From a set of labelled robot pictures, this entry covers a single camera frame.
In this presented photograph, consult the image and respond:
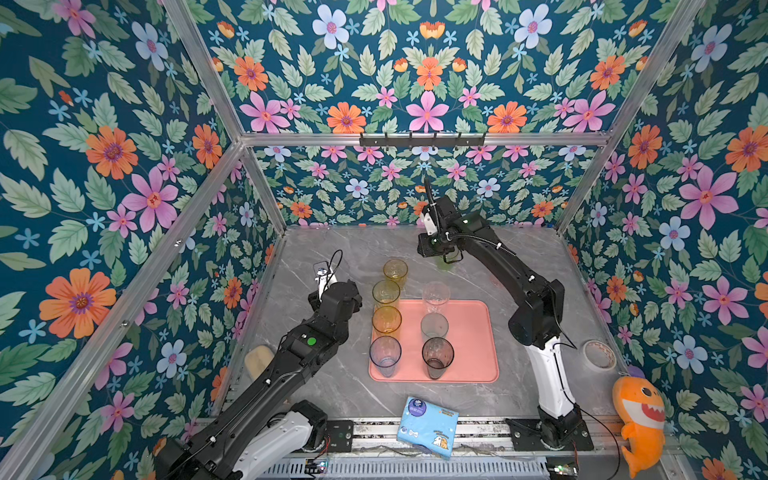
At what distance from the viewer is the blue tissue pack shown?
0.69 meters

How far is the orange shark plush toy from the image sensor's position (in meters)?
0.69

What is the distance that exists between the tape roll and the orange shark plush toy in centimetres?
11

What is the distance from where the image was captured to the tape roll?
0.86 metres

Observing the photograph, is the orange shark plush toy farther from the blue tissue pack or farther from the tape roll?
the blue tissue pack

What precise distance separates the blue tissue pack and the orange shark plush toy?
409 millimetres

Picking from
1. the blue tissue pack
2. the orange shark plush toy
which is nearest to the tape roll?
the orange shark plush toy

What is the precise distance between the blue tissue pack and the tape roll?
44 cm
